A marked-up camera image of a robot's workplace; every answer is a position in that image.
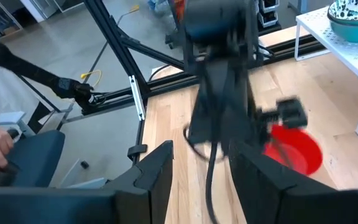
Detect white perforated metal shelf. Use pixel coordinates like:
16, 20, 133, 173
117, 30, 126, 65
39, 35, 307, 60
293, 5, 358, 139

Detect yellow cable loop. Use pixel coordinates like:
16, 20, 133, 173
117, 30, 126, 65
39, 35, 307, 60
79, 69, 103, 88

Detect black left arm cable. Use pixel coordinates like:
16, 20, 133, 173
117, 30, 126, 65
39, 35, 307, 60
182, 123, 229, 224

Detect silver frame bracket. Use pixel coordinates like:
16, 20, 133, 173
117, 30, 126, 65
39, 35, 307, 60
127, 75, 147, 122

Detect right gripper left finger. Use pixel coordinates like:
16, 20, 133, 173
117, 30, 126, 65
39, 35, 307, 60
104, 139, 174, 224

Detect black aluminium table frame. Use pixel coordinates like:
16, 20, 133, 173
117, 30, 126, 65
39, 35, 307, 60
16, 0, 326, 166

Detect black handle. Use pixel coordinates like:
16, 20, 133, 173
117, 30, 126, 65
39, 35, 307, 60
6, 128, 21, 140

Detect teal bowl with patterned inside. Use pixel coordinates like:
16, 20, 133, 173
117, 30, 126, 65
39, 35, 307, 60
328, 15, 358, 44
327, 0, 358, 24

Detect white box device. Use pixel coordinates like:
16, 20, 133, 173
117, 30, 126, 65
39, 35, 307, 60
0, 111, 28, 133

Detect black and white storage bins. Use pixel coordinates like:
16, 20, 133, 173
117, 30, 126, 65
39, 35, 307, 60
257, 0, 282, 28

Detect black table clamp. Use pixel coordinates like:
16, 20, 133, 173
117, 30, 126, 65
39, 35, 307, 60
126, 143, 149, 162

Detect grey cabinets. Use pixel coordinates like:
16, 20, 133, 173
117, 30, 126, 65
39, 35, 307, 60
19, 0, 85, 23

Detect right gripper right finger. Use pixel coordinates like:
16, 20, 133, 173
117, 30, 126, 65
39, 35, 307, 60
228, 141, 295, 224

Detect dark blue chair seat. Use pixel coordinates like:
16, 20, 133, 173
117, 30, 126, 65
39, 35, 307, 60
6, 129, 66, 189

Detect small red plastic bowl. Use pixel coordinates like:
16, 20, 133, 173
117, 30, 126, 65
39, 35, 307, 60
262, 123, 324, 177

